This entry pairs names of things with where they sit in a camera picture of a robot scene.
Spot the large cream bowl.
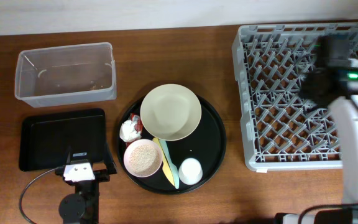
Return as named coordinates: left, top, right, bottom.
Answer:
left=140, top=84, right=202, bottom=141

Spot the white cup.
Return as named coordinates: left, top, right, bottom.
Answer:
left=178, top=158, right=203, bottom=185

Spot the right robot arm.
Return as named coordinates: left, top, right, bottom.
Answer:
left=273, top=34, right=358, bottom=223

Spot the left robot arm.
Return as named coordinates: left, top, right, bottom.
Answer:
left=55, top=144, right=117, bottom=224

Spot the grey dishwasher rack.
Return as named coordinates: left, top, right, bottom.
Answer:
left=232, top=22, right=358, bottom=172

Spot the black rectangular tray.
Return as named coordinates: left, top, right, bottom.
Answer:
left=19, top=108, right=106, bottom=172

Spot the pink bowl with grains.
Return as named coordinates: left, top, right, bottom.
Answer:
left=123, top=139, right=162, bottom=178

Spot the crumpled white red wrapper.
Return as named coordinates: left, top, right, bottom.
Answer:
left=119, top=113, right=143, bottom=145

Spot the yellow plastic knife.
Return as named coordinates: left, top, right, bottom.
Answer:
left=153, top=138, right=175, bottom=186

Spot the light blue plastic knife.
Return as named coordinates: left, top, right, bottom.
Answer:
left=159, top=139, right=180, bottom=190

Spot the round black tray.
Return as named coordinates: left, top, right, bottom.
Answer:
left=124, top=97, right=227, bottom=195

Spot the clear plastic bin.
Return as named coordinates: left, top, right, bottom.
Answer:
left=14, top=42, right=117, bottom=108

